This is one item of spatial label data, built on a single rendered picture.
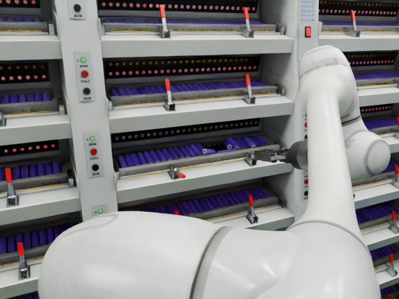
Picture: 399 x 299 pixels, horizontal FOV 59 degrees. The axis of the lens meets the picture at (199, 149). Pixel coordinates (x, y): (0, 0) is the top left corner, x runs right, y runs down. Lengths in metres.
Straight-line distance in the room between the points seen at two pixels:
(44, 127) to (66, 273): 0.64
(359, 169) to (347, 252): 0.45
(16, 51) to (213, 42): 0.51
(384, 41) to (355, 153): 0.80
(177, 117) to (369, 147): 0.52
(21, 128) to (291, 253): 0.77
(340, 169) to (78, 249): 0.37
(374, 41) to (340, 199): 1.03
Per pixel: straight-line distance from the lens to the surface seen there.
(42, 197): 1.02
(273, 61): 1.31
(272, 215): 1.29
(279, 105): 1.19
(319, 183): 0.53
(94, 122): 0.96
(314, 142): 0.59
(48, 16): 1.17
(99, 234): 0.36
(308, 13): 1.26
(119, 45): 0.98
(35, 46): 0.96
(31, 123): 0.97
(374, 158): 0.78
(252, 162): 1.15
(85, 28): 0.97
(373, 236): 1.68
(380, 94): 1.50
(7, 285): 1.08
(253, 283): 0.28
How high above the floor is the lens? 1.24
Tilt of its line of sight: 11 degrees down
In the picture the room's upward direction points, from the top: 3 degrees counter-clockwise
